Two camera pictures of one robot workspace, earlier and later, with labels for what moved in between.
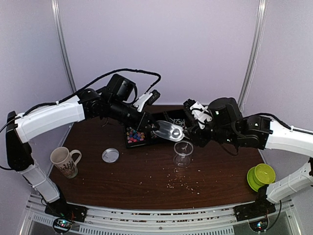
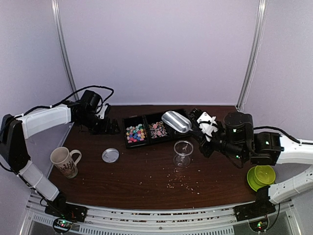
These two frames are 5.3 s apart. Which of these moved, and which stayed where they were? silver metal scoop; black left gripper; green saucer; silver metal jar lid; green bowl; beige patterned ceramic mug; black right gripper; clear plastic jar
Moved: black left gripper; silver metal scoop; black right gripper
Stayed: silver metal jar lid; green saucer; green bowl; clear plastic jar; beige patterned ceramic mug
